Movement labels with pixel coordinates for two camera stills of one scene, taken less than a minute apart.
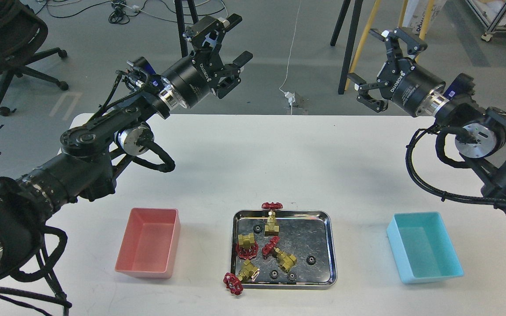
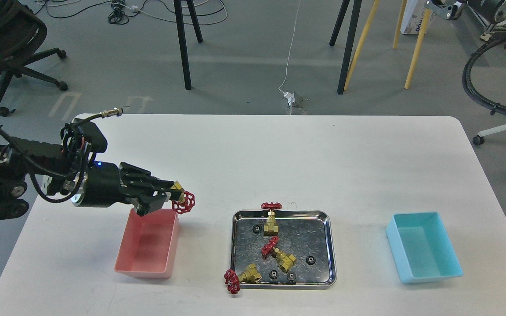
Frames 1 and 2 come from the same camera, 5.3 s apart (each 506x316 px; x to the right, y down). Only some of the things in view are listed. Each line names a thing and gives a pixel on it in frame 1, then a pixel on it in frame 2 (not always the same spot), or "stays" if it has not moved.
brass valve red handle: (247, 253) → (184, 205)
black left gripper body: (184, 85) → (100, 185)
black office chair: (5, 35) stays
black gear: (292, 278) stays
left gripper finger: (230, 78) → (144, 204)
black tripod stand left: (180, 17) stays
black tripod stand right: (351, 43) stays
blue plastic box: (423, 247) stays
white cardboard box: (414, 13) stays
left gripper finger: (210, 32) → (136, 182)
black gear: (311, 260) stays
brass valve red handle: (286, 261) stays
